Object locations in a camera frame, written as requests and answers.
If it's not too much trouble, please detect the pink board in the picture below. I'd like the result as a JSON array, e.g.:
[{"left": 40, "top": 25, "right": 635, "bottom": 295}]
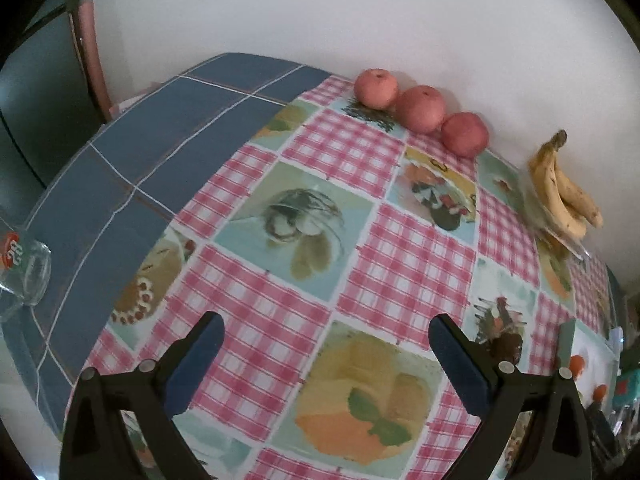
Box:
[{"left": 70, "top": 0, "right": 114, "bottom": 123}]

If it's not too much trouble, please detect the small pinkish red apple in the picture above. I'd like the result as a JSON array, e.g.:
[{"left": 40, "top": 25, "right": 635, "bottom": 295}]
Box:
[{"left": 354, "top": 68, "right": 400, "bottom": 110}]

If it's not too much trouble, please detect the pale yellow banana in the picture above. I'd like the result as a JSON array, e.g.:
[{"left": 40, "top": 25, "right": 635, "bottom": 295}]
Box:
[{"left": 529, "top": 142, "right": 587, "bottom": 240}]

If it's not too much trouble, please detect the white tray with teal rim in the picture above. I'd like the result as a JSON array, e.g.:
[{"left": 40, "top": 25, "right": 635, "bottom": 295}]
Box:
[{"left": 557, "top": 320, "right": 622, "bottom": 411}]

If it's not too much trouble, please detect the checkered printed tablecloth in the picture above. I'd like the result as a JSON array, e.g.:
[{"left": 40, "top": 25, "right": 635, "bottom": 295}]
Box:
[{"left": 0, "top": 51, "right": 624, "bottom": 480}]

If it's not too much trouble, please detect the teal box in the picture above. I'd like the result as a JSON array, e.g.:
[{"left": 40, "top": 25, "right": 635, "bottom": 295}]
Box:
[{"left": 614, "top": 367, "right": 640, "bottom": 404}]

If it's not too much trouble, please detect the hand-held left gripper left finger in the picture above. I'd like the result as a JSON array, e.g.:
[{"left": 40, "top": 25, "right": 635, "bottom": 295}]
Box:
[{"left": 59, "top": 311, "right": 226, "bottom": 480}]

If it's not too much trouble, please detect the bunch of yellow bananas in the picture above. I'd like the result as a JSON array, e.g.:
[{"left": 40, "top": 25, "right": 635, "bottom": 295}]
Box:
[{"left": 542, "top": 130, "right": 604, "bottom": 229}]

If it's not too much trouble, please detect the clear glass bowl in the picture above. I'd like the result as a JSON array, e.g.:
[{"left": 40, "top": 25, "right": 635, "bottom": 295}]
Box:
[{"left": 520, "top": 175, "right": 592, "bottom": 262}]

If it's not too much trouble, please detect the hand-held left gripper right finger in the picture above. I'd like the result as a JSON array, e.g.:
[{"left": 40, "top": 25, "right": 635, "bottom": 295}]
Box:
[{"left": 428, "top": 313, "right": 593, "bottom": 480}]

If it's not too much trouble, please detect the clear glass with red label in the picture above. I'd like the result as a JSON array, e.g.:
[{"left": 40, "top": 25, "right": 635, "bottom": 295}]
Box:
[{"left": 0, "top": 232, "right": 52, "bottom": 309}]

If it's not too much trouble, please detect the dark grey cabinet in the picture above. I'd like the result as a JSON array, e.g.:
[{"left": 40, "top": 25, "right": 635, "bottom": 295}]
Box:
[{"left": 0, "top": 0, "right": 107, "bottom": 201}]

